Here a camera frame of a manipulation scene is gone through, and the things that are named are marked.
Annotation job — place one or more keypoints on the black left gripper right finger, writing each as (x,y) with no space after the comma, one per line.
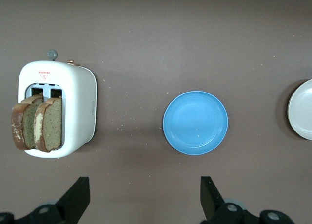
(209,199)

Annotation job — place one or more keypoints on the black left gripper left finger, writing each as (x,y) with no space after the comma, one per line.
(78,197)

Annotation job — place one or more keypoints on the brown bread slice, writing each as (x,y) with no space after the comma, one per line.
(17,126)
(52,124)

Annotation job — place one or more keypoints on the blue plate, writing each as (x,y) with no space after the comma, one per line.
(195,123)

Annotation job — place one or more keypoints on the beige plate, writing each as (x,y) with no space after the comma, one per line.
(303,109)

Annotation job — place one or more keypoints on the white two-slot toaster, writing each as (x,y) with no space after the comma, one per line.
(78,99)

